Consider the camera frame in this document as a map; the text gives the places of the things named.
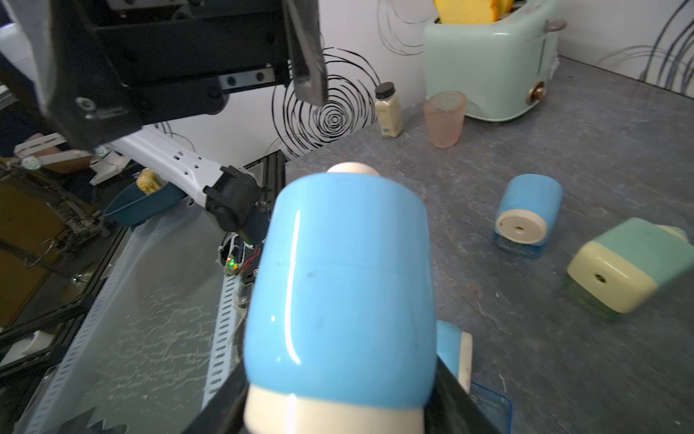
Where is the blue sharpener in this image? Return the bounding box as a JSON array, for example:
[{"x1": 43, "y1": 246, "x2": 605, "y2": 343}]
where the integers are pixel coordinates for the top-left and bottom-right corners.
[
  {"x1": 493, "y1": 174, "x2": 564, "y2": 259},
  {"x1": 243, "y1": 162, "x2": 437, "y2": 433}
]

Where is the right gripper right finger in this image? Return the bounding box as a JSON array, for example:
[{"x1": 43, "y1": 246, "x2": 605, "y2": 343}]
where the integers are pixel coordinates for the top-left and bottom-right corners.
[{"x1": 424, "y1": 358, "x2": 500, "y2": 434}]

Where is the yellow toy toast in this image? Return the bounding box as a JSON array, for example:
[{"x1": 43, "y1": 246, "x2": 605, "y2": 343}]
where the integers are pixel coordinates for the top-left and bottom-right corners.
[{"x1": 434, "y1": 0, "x2": 514, "y2": 25}]

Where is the yellow green pencil sharpener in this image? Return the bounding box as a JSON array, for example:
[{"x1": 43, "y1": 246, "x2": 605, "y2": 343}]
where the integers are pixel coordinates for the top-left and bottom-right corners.
[{"x1": 565, "y1": 218, "x2": 693, "y2": 319}]

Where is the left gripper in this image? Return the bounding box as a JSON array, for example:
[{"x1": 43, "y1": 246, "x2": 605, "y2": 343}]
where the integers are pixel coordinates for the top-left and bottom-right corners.
[{"x1": 5, "y1": 0, "x2": 328, "y2": 149}]

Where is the mint green toaster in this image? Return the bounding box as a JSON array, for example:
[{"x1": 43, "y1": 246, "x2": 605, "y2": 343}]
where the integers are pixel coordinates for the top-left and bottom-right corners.
[{"x1": 423, "y1": 0, "x2": 567, "y2": 122}]

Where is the grey slotted cable duct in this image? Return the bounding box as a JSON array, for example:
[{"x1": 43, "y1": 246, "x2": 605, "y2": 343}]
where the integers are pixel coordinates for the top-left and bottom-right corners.
[{"x1": 26, "y1": 214, "x2": 223, "y2": 433}]

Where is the small black-capped bottle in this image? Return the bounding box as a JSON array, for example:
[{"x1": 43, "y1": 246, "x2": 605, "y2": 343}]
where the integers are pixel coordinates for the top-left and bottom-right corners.
[{"x1": 375, "y1": 81, "x2": 404, "y2": 139}]

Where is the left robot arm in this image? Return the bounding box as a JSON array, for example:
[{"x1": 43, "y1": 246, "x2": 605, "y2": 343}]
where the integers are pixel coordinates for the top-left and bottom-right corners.
[{"x1": 1, "y1": 1, "x2": 328, "y2": 244}]

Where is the clear blue shavings tray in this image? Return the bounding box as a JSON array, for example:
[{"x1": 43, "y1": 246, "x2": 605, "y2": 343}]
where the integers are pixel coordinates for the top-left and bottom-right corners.
[{"x1": 470, "y1": 382, "x2": 513, "y2": 434}]

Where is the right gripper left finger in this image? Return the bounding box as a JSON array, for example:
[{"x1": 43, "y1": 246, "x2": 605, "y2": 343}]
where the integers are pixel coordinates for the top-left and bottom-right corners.
[{"x1": 183, "y1": 363, "x2": 249, "y2": 434}]

